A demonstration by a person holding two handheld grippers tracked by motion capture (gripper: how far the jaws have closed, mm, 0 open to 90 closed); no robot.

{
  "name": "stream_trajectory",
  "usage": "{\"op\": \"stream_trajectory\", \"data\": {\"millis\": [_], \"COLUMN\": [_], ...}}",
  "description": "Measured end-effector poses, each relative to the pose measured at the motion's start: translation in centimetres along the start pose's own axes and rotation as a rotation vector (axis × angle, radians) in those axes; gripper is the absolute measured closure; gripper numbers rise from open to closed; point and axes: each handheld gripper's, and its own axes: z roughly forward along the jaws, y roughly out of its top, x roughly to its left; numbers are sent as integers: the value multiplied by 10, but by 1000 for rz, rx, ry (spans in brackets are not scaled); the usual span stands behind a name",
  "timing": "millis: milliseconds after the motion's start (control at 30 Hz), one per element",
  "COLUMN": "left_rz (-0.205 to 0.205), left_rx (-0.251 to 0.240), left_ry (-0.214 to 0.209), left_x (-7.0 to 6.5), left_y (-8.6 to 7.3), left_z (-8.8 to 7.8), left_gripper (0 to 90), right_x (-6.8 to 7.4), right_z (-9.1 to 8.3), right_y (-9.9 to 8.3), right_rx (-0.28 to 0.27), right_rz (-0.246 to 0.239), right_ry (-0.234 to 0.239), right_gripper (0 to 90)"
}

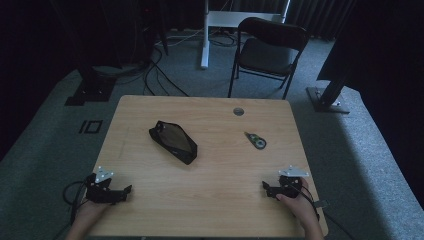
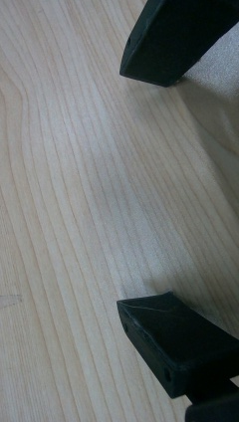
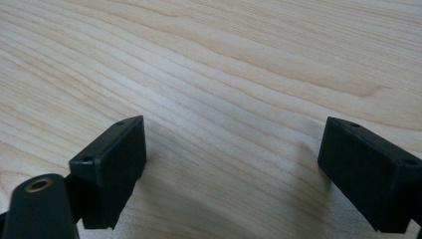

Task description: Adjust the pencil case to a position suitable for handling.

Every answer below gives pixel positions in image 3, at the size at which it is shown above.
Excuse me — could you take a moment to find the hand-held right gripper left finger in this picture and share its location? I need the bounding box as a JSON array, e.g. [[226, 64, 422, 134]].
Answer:
[[68, 115, 147, 231]]

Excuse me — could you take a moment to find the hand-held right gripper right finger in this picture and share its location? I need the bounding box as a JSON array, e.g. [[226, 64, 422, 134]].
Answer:
[[316, 116, 422, 234]]

